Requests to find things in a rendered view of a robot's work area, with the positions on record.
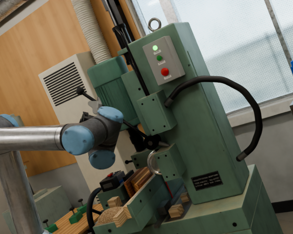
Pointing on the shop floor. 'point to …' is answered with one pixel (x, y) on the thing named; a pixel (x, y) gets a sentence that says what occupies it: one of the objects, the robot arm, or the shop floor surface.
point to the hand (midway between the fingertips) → (94, 112)
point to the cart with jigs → (74, 221)
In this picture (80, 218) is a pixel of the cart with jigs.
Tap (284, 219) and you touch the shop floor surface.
